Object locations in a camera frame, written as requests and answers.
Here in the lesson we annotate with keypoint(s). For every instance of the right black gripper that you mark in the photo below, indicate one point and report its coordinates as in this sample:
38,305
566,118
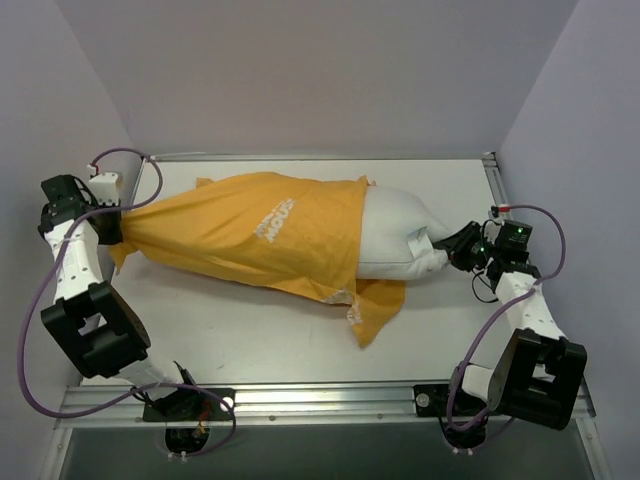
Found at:
470,247

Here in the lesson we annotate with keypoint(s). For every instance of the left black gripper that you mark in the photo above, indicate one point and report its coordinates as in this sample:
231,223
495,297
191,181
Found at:
110,227

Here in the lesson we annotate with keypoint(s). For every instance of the white pillow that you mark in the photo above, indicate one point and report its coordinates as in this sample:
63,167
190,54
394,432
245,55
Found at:
389,216

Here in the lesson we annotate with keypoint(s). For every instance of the orange Mickey Mouse pillowcase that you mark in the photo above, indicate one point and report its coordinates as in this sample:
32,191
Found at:
299,236

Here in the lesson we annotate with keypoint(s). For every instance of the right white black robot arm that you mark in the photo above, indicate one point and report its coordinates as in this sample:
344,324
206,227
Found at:
538,376

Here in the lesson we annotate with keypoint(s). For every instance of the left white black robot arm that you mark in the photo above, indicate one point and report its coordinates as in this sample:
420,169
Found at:
90,321

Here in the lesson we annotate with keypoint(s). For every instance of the blue white pillow tag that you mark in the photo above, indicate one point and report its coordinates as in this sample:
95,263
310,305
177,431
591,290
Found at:
419,243

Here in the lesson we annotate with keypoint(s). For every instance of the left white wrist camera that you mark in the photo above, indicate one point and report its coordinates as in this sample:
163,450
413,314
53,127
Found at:
106,188

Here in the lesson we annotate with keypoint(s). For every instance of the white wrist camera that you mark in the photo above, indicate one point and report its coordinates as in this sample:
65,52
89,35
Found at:
499,213
106,188

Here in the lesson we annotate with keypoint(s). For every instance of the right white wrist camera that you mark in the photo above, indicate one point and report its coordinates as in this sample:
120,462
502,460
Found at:
499,213

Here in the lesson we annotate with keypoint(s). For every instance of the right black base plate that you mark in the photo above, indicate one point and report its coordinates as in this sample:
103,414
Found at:
430,401

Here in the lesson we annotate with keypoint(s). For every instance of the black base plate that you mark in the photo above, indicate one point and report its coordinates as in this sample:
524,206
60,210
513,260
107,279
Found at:
430,401
212,404

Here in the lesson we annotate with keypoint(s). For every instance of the aluminium front rail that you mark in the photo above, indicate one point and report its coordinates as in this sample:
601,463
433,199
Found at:
284,404

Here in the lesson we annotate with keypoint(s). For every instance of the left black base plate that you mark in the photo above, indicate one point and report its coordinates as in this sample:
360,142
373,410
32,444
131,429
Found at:
212,404

